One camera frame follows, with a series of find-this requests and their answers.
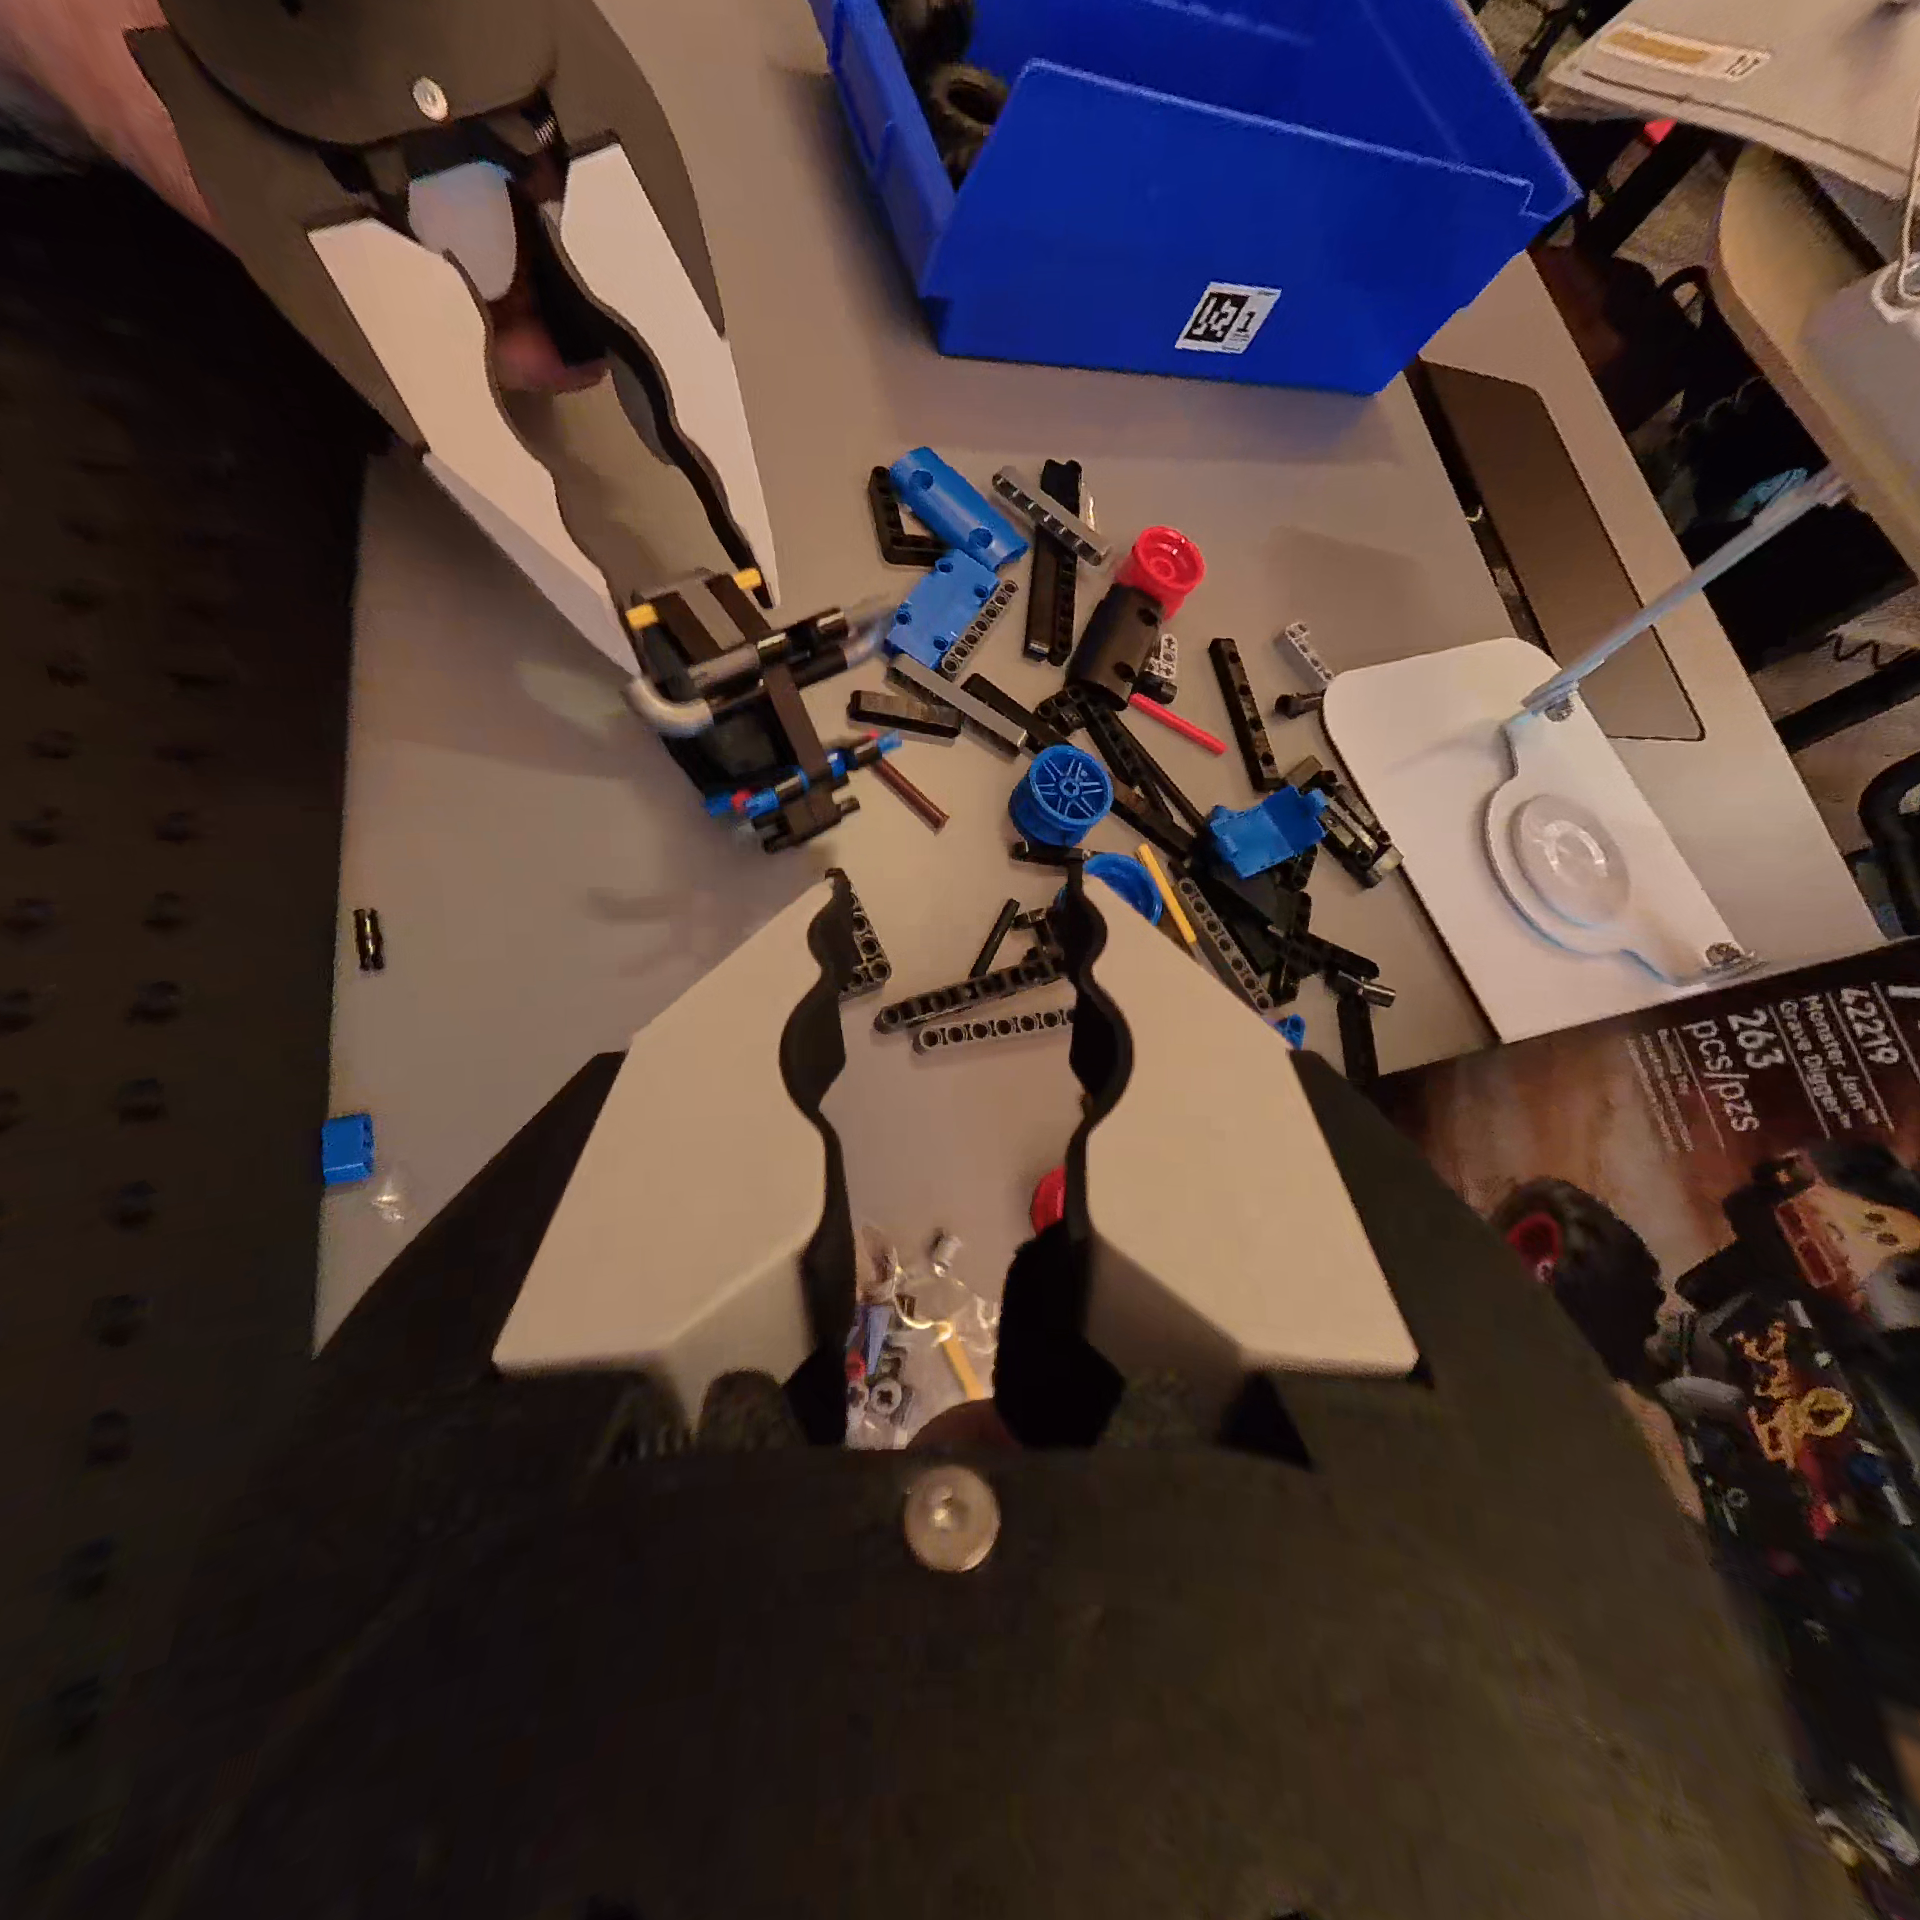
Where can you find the black dimpled mat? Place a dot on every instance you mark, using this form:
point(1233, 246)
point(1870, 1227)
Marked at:
point(150, 902)

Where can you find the blue curved toy panel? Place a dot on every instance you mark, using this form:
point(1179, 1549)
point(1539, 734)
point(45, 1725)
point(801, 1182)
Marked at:
point(938, 608)
point(963, 503)

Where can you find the red toy wheel rim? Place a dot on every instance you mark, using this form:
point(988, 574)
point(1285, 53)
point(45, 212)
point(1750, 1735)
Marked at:
point(1166, 563)
point(1050, 1201)

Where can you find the clear bag of small parts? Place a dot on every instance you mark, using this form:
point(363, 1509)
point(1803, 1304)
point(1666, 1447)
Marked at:
point(900, 1320)

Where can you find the instruction booklet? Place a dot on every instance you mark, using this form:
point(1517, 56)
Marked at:
point(1724, 92)

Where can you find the small clear plastic bag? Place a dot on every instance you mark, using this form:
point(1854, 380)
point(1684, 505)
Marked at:
point(389, 1196)

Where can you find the blue spoked toy wheel rim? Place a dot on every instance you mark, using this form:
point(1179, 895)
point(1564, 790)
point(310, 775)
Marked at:
point(1062, 792)

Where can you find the blue toy block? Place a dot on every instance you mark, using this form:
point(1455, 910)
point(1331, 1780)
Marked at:
point(345, 1148)

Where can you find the blue toy fender piece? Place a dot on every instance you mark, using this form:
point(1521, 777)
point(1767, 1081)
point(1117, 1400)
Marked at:
point(1260, 833)

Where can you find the pile of black toy beams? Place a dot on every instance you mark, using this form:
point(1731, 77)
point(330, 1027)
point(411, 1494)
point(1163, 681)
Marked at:
point(1056, 599)

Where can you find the black toy tire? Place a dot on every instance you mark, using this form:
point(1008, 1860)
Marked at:
point(968, 112)
point(932, 20)

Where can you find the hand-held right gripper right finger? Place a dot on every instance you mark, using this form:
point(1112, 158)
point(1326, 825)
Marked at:
point(1245, 1201)

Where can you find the dark grey toy beam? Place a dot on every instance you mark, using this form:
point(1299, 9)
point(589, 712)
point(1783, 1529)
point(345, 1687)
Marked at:
point(1050, 512)

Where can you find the printed toy truck box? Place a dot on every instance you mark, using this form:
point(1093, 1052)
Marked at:
point(1650, 1277)

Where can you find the blue storage bin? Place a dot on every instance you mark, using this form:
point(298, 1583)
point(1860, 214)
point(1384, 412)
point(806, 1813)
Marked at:
point(1201, 227)

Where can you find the brown toy axle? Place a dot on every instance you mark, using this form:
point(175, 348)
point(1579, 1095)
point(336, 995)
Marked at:
point(910, 792)

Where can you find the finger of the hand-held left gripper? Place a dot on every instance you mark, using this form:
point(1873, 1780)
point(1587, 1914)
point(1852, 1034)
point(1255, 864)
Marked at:
point(660, 315)
point(434, 360)

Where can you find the red toy axle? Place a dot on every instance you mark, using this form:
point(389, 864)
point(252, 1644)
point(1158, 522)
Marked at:
point(1179, 724)

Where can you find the partly built toy chassis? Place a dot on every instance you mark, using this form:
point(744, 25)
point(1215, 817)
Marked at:
point(750, 704)

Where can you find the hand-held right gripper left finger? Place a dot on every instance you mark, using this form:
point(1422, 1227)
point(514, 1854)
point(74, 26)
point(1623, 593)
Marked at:
point(660, 1201)

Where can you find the black toy cylinder piece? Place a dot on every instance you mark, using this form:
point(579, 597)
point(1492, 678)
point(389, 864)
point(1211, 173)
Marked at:
point(1116, 645)

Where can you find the grey angled toy beam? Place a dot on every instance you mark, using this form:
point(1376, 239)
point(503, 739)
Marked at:
point(1305, 651)

